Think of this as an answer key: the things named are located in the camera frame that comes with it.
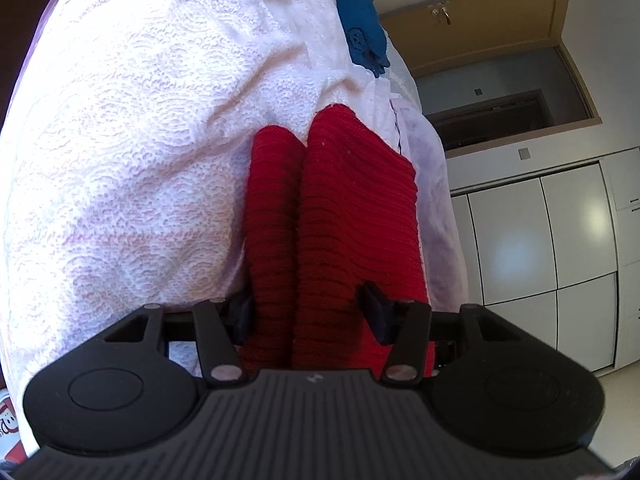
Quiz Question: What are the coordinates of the wooden door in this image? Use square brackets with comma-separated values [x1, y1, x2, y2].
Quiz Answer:
[382, 0, 602, 157]

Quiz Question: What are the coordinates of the red knit sweater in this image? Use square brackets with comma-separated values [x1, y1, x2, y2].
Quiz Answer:
[239, 104, 427, 375]

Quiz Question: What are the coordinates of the white bed duvet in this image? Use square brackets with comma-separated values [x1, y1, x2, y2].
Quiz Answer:
[1, 0, 468, 408]

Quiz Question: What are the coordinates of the folded blue garment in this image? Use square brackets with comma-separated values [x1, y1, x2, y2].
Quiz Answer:
[336, 0, 390, 77]

